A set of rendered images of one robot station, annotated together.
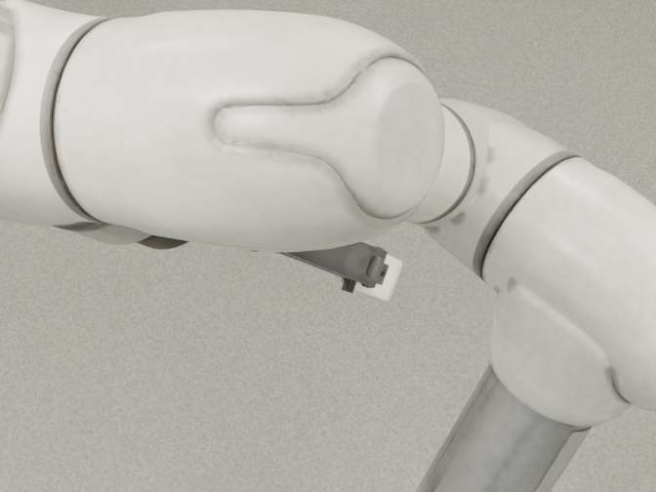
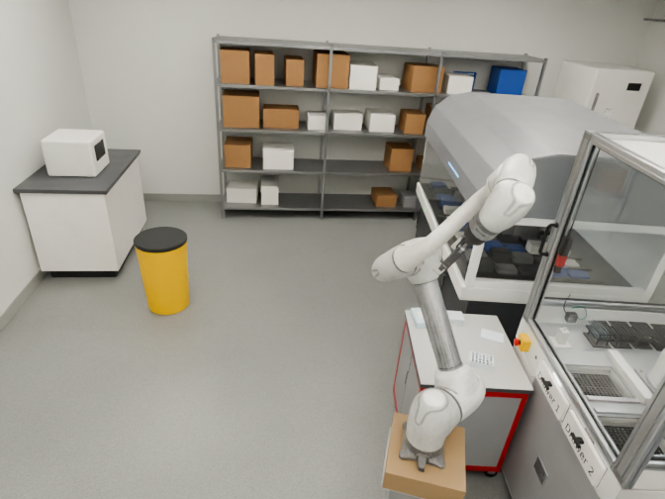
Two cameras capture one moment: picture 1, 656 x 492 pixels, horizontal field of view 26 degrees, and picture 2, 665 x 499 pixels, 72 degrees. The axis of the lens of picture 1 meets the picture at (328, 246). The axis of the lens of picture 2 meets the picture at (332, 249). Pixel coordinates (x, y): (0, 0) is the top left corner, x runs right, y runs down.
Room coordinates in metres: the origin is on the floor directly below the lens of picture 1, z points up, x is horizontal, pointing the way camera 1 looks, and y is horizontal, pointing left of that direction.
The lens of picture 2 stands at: (0.91, 1.42, 2.43)
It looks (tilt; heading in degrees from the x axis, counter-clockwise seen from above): 29 degrees down; 272
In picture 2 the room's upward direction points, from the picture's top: 4 degrees clockwise
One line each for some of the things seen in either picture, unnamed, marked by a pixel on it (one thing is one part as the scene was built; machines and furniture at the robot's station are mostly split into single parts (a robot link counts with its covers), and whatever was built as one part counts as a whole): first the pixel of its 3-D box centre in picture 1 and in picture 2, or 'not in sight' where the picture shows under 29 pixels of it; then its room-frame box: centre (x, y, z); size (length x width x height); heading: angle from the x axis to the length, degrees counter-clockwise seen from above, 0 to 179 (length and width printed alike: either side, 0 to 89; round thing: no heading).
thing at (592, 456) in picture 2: not in sight; (582, 446); (-0.13, 0.07, 0.87); 0.29 x 0.02 x 0.11; 94
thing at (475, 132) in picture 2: not in sight; (508, 229); (-0.35, -1.99, 0.89); 1.86 x 1.21 x 1.78; 94
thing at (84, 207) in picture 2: not in sight; (90, 195); (3.44, -2.47, 0.61); 1.15 x 0.72 x 1.22; 101
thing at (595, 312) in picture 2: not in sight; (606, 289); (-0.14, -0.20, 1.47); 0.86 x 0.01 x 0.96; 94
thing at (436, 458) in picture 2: not in sight; (424, 445); (0.54, 0.17, 0.89); 0.22 x 0.18 x 0.06; 81
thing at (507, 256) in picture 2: not in sight; (514, 202); (-0.33, -1.97, 1.13); 1.78 x 1.14 x 0.45; 94
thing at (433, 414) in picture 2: not in sight; (430, 415); (0.53, 0.14, 1.02); 0.18 x 0.16 x 0.22; 44
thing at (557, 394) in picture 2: not in sight; (550, 388); (-0.11, -0.24, 0.87); 0.29 x 0.02 x 0.11; 94
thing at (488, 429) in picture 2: not in sight; (449, 394); (0.22, -0.63, 0.38); 0.62 x 0.58 x 0.76; 94
